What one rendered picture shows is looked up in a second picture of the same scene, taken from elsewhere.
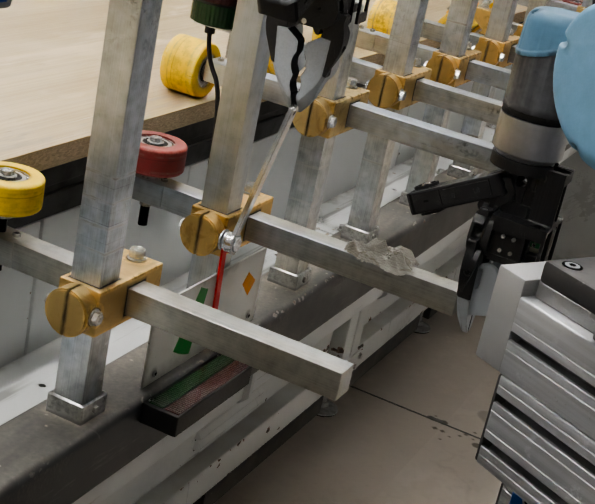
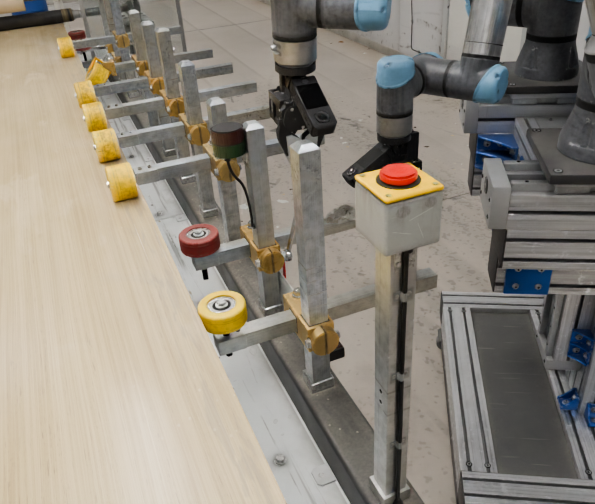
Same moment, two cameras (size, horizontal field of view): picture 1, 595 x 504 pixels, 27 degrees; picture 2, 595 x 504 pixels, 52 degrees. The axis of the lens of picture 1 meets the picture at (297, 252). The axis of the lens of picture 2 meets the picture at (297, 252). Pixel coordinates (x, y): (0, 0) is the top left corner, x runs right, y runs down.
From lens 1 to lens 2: 0.94 m
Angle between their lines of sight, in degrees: 39
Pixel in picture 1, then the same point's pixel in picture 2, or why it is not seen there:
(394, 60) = (195, 117)
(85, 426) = (335, 384)
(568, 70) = not seen: outside the picture
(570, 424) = (554, 230)
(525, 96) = (400, 106)
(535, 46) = (398, 81)
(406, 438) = not seen: hidden behind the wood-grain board
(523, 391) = (523, 230)
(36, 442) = (342, 408)
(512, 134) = (398, 127)
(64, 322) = (325, 348)
